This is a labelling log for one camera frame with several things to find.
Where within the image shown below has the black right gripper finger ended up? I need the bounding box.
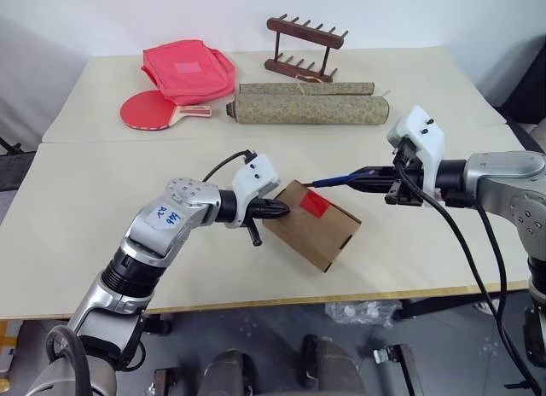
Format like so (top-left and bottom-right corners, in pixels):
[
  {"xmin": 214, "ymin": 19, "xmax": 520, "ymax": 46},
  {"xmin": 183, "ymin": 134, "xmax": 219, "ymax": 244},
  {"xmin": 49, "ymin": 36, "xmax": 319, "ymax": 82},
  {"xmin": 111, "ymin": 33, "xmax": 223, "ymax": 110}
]
[
  {"xmin": 346, "ymin": 166, "xmax": 398, "ymax": 181},
  {"xmin": 342, "ymin": 179, "xmax": 398, "ymax": 194}
]

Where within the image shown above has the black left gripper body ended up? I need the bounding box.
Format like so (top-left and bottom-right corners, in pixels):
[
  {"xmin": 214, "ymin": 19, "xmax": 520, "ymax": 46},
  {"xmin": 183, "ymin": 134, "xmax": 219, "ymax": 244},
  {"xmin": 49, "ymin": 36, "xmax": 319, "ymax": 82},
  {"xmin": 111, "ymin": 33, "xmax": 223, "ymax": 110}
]
[{"xmin": 245, "ymin": 198, "xmax": 265, "ymax": 248}]

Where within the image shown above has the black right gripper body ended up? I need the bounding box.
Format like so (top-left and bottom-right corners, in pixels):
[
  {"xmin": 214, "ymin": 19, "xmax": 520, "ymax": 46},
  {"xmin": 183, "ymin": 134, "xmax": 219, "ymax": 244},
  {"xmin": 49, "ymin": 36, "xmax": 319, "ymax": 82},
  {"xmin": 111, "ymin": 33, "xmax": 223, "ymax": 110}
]
[{"xmin": 383, "ymin": 139, "xmax": 427, "ymax": 207}]

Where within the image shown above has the brown cardboard box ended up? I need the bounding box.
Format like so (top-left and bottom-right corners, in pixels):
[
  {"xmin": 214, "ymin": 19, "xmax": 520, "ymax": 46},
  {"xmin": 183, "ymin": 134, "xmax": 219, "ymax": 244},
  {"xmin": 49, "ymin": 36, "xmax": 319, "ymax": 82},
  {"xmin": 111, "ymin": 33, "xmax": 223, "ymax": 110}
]
[{"xmin": 261, "ymin": 178, "xmax": 363, "ymax": 274}]

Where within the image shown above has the patterned long flat box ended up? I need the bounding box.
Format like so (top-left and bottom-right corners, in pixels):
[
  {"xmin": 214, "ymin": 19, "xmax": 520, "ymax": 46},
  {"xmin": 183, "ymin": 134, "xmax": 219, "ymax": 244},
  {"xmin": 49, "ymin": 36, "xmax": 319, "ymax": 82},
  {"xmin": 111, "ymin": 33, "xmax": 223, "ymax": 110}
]
[{"xmin": 238, "ymin": 81, "xmax": 376, "ymax": 97}]

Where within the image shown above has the red tape seal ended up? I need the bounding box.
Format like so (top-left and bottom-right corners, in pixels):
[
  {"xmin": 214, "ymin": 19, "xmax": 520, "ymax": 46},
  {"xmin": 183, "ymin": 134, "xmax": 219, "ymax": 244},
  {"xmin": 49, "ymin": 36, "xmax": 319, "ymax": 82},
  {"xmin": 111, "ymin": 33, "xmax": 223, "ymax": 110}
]
[{"xmin": 298, "ymin": 191, "xmax": 334, "ymax": 220}]

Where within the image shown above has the patterned round scroll tube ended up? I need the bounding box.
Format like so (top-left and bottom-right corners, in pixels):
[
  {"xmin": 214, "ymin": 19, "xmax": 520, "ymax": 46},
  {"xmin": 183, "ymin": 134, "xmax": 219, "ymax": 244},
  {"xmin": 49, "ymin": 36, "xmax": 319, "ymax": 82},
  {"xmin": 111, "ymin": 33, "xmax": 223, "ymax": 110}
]
[{"xmin": 225, "ymin": 93, "xmax": 392, "ymax": 127}]

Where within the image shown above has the clear plastic bag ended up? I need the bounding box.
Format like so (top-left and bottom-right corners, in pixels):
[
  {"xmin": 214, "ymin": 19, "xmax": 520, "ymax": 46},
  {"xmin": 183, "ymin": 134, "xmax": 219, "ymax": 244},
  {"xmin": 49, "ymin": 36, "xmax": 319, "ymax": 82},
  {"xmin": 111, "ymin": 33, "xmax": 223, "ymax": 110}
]
[{"xmin": 325, "ymin": 300, "xmax": 403, "ymax": 329}]

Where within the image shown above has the black caster wheel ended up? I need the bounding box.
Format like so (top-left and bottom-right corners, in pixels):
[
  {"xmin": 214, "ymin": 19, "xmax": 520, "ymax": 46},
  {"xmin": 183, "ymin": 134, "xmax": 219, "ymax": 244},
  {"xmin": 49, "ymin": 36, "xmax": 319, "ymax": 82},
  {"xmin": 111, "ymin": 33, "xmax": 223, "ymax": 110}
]
[{"xmin": 142, "ymin": 313, "xmax": 172, "ymax": 336}]

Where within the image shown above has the dark rounded shape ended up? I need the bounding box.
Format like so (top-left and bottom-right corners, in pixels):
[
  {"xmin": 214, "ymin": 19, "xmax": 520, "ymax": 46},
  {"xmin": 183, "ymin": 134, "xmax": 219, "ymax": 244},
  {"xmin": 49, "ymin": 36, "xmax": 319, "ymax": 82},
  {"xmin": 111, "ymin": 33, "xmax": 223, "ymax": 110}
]
[
  {"xmin": 300, "ymin": 333, "xmax": 364, "ymax": 396},
  {"xmin": 202, "ymin": 348, "xmax": 258, "ymax": 396}
]

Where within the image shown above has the black chair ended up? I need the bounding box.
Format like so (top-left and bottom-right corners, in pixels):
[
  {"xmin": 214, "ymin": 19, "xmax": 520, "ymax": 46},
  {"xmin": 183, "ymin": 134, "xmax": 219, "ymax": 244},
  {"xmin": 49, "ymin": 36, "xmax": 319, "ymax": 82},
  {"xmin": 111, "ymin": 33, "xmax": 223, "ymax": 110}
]
[{"xmin": 504, "ymin": 36, "xmax": 546, "ymax": 154}]

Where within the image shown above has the dark wooden peg rack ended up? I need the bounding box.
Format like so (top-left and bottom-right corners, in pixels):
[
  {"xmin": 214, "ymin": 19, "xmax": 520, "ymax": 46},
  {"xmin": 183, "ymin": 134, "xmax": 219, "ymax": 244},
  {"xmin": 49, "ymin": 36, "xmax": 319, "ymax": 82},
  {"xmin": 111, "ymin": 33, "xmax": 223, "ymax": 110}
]
[{"xmin": 264, "ymin": 15, "xmax": 351, "ymax": 84}]

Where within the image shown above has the red table tennis paddle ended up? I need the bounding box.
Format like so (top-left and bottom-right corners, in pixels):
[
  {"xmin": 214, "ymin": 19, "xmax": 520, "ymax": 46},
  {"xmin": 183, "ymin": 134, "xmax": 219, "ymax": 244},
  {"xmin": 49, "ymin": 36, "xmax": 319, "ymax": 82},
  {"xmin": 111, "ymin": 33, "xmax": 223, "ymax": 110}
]
[{"xmin": 119, "ymin": 90, "xmax": 214, "ymax": 131}]

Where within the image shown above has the red fabric bag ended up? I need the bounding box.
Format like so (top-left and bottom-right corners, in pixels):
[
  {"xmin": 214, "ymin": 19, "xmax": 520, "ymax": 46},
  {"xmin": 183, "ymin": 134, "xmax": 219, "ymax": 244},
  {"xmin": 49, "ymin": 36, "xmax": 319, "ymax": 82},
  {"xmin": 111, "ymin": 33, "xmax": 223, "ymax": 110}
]
[{"xmin": 140, "ymin": 38, "xmax": 237, "ymax": 108}]

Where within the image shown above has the table leg with caster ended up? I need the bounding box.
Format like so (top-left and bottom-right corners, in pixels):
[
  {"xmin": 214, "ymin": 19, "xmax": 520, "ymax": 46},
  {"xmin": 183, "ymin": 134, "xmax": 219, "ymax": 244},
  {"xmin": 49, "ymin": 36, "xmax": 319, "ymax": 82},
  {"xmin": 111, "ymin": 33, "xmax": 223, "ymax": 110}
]
[{"xmin": 372, "ymin": 343, "xmax": 422, "ymax": 396}]

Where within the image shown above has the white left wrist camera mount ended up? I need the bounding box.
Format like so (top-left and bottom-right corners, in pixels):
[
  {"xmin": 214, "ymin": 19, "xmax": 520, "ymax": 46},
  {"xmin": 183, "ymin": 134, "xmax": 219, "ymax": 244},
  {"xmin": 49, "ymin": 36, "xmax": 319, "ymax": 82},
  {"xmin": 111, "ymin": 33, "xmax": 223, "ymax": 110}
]
[{"xmin": 224, "ymin": 154, "xmax": 283, "ymax": 230}]

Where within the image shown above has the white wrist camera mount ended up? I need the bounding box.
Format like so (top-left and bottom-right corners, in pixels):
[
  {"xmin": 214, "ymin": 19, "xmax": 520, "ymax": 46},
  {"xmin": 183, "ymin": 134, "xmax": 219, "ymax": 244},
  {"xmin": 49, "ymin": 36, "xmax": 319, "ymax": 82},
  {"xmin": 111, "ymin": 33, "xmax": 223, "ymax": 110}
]
[
  {"xmin": 386, "ymin": 106, "xmax": 446, "ymax": 201},
  {"xmin": 224, "ymin": 154, "xmax": 283, "ymax": 230}
]

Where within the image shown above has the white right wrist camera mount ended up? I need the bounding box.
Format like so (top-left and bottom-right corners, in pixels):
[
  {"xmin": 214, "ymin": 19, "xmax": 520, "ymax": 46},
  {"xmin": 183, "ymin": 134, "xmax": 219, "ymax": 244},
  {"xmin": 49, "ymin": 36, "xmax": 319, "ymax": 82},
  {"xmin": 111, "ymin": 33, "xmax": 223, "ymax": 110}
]
[{"xmin": 386, "ymin": 106, "xmax": 446, "ymax": 201}]

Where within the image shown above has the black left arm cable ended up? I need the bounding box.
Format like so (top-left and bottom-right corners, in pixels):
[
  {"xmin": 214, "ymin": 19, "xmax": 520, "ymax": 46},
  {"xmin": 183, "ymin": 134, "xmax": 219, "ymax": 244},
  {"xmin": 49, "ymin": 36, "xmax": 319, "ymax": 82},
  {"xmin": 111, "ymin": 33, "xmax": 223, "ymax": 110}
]
[{"xmin": 200, "ymin": 148, "xmax": 258, "ymax": 182}]

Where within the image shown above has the black table frame bar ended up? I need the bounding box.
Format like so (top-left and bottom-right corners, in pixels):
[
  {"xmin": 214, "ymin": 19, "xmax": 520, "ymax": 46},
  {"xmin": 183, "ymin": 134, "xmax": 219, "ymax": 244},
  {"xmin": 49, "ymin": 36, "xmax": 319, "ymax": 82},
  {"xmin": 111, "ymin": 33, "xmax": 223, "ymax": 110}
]
[{"xmin": 400, "ymin": 294, "xmax": 501, "ymax": 321}]

